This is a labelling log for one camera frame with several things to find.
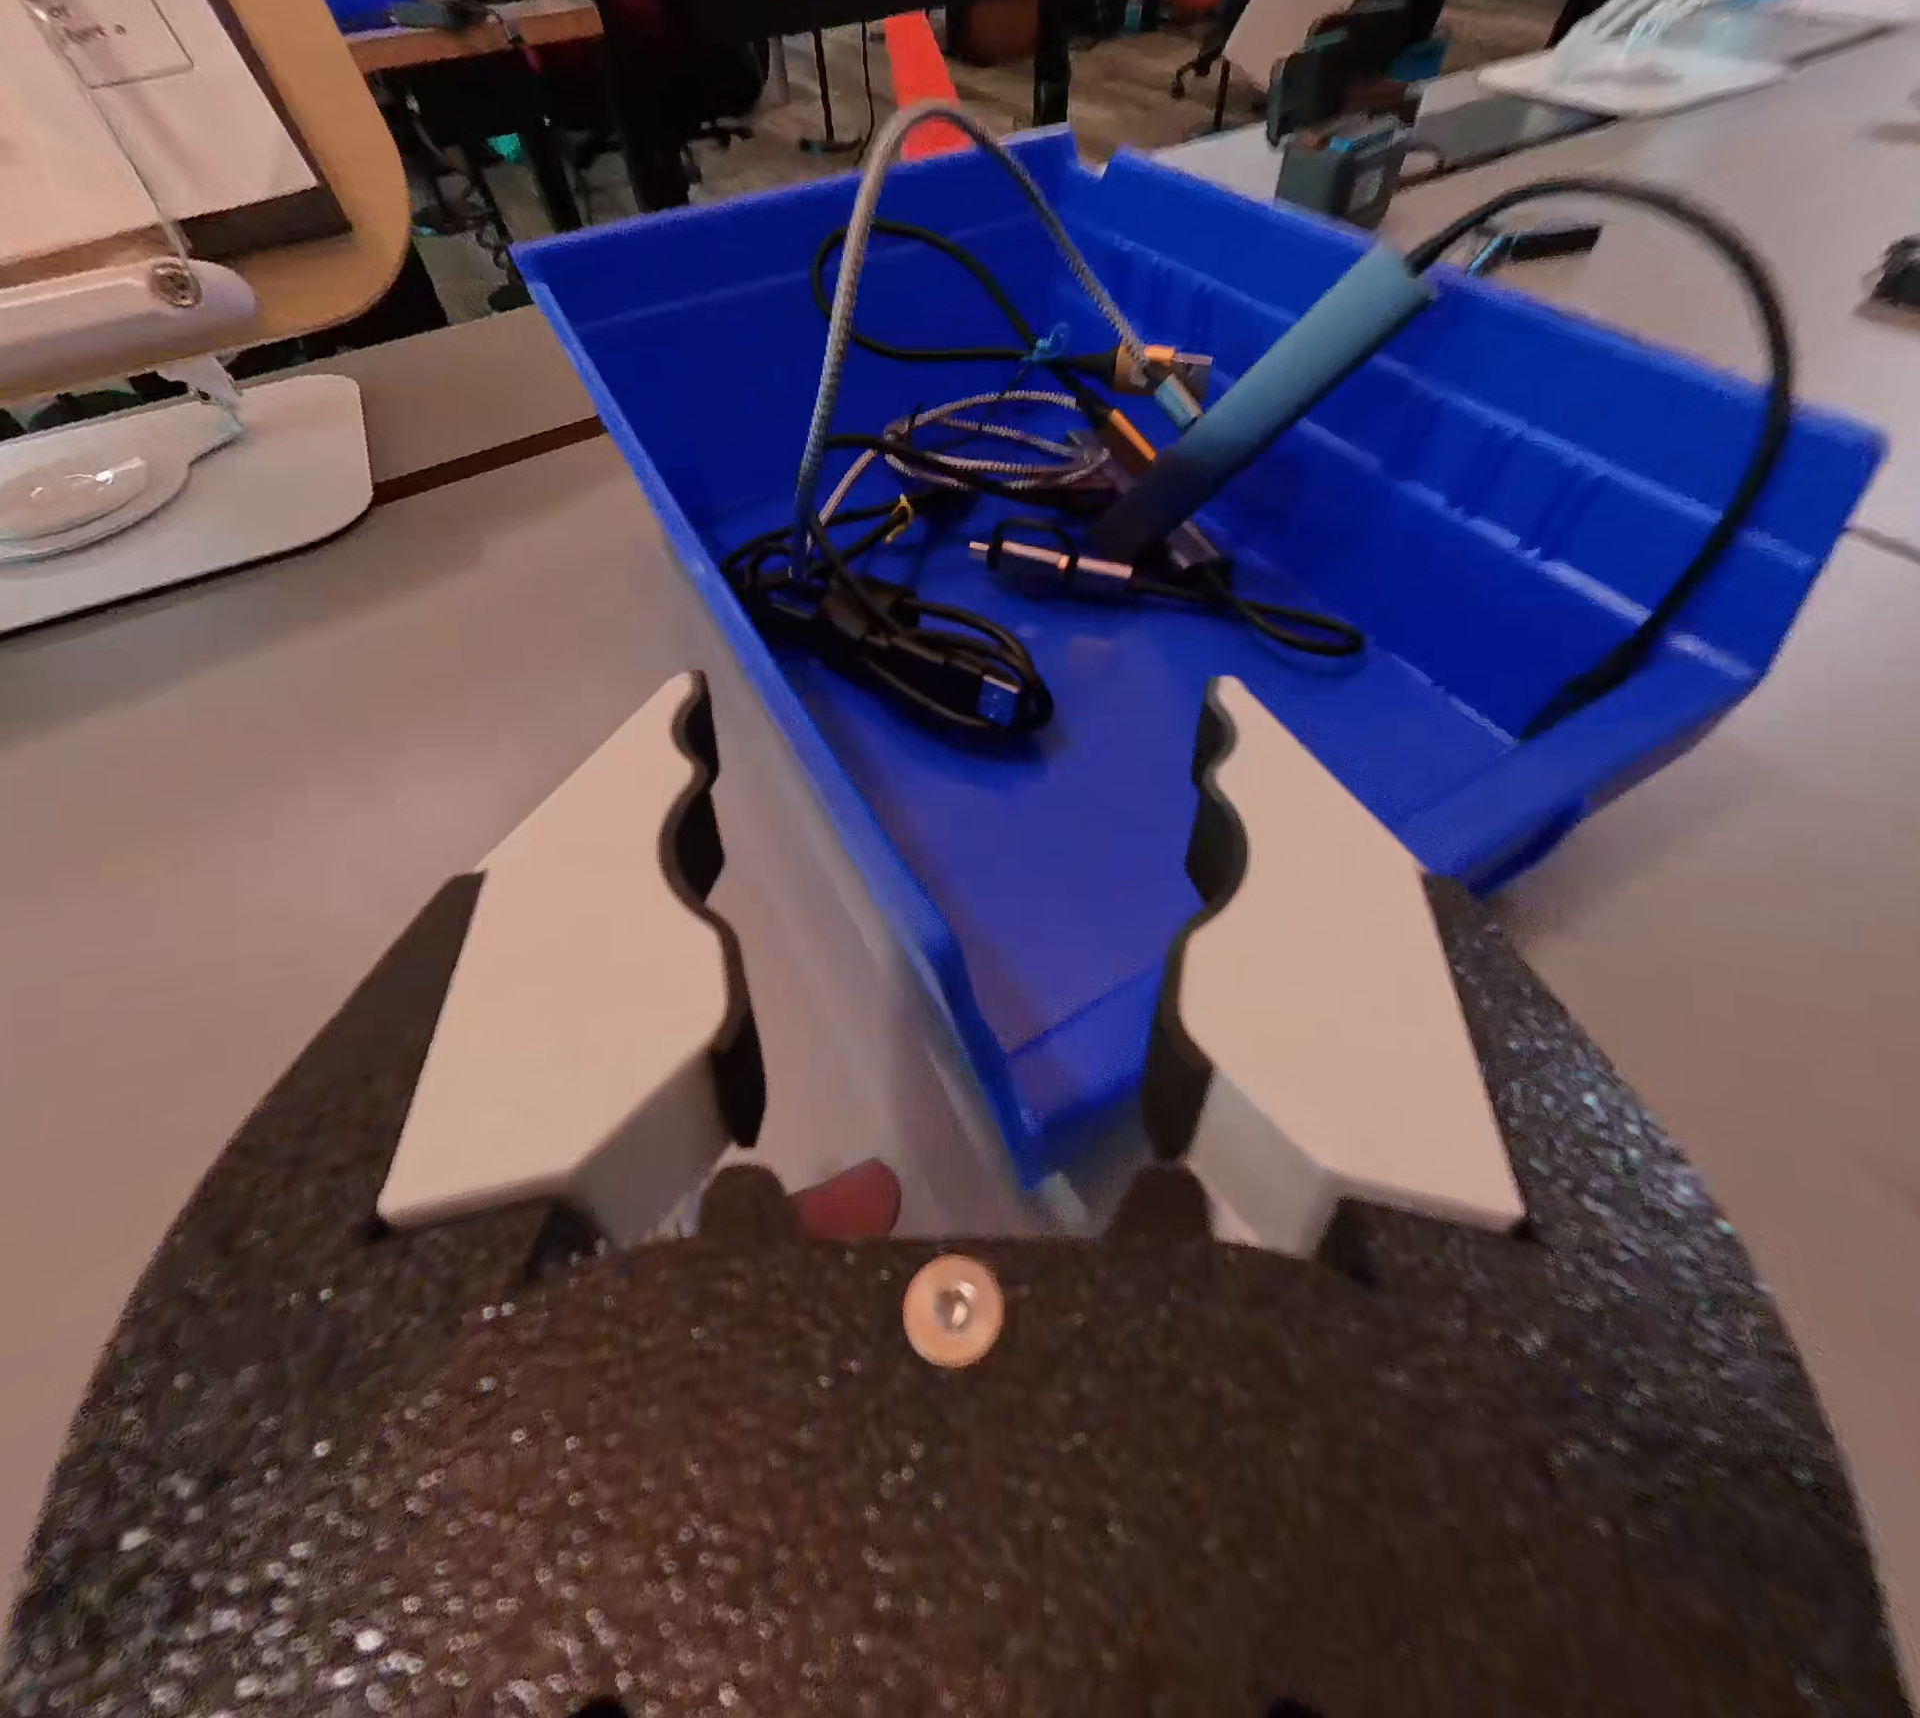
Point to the document stand with printed sheet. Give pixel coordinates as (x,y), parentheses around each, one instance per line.
(90,23)

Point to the blue plastic bin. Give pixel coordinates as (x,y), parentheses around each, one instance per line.
(1051,848)

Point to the orange traffic cone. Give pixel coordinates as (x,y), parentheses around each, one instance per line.
(919,77)

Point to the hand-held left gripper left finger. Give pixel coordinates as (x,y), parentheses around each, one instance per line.
(579,998)

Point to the small grey adapter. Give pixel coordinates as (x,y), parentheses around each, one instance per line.
(1051,560)

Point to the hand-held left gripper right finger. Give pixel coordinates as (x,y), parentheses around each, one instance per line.
(1334,998)

